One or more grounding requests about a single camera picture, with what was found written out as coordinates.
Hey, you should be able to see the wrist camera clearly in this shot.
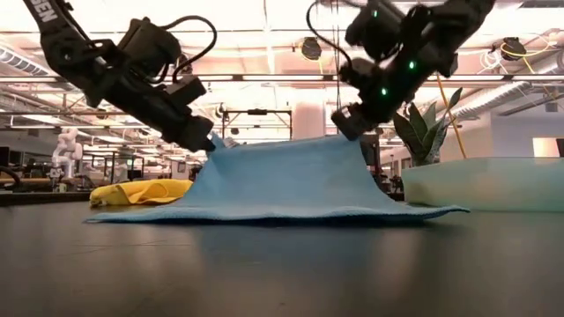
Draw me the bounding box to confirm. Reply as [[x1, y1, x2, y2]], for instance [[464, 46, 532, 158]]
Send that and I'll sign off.
[[165, 74, 208, 107], [338, 56, 378, 92]]

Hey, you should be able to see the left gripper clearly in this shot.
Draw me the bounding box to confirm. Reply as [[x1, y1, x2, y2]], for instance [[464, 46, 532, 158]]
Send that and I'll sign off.
[[105, 65, 217, 153]]

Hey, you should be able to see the black metal frame rig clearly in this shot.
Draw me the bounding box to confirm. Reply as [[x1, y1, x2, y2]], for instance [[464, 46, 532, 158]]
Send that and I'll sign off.
[[219, 108, 294, 142]]

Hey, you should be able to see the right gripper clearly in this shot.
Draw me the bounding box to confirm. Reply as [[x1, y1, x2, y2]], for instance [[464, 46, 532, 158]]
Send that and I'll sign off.
[[330, 48, 427, 142]]

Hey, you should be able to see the white building pillar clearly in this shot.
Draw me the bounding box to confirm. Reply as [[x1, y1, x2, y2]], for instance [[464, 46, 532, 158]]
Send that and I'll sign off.
[[293, 100, 326, 141]]

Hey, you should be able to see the black camera cable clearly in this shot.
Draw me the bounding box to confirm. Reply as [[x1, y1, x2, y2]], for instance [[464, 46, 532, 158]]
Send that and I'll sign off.
[[160, 15, 219, 85], [306, 0, 353, 67]]

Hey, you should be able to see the black hanging cable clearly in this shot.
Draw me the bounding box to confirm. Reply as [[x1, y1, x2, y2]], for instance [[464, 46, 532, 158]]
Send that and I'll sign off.
[[332, 0, 345, 111]]

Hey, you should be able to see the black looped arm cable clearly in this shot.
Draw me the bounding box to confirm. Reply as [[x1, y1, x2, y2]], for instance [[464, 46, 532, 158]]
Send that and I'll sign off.
[[0, 166, 22, 190]]

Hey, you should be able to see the blue microfiber towel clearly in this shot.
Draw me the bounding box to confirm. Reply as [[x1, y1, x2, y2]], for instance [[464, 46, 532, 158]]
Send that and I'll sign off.
[[85, 131, 471, 225]]

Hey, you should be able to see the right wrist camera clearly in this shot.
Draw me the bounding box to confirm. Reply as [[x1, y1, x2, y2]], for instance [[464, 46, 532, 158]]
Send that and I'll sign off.
[[338, 56, 378, 92]]

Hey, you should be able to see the silver corrugated air duct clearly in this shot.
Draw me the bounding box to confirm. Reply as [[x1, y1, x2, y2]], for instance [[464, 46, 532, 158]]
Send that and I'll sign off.
[[449, 56, 564, 120]]

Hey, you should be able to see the pale pink wall panel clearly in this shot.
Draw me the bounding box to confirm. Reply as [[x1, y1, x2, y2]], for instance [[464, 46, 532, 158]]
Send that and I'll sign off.
[[531, 137, 560, 159]]

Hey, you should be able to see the black left camera cable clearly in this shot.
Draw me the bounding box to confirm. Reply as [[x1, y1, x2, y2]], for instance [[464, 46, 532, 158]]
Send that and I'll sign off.
[[160, 15, 219, 85]]

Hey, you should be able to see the black right camera cable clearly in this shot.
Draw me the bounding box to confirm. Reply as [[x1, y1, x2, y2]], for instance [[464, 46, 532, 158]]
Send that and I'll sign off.
[[306, 0, 353, 67]]

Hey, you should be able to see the yellow microfiber towel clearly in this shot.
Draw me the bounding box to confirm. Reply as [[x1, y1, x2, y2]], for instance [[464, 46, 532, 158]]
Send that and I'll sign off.
[[89, 178, 194, 208]]

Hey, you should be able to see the teal translucent plastic bin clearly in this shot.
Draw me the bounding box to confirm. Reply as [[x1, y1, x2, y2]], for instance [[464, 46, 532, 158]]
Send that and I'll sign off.
[[401, 157, 564, 213]]

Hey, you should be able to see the black monitor screen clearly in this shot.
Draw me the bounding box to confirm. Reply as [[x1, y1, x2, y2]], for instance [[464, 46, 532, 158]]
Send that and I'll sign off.
[[360, 134, 381, 167]]

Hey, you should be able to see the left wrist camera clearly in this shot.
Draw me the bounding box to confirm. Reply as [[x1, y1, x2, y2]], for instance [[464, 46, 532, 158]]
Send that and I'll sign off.
[[165, 74, 208, 107]]

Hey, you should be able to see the yellow hanging cable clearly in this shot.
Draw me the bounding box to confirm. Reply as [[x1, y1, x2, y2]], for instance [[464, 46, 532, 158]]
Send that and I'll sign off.
[[435, 74, 468, 159]]

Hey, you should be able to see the green snake plant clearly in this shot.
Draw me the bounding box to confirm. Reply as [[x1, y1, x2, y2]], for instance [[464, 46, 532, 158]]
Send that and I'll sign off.
[[391, 86, 464, 167]]

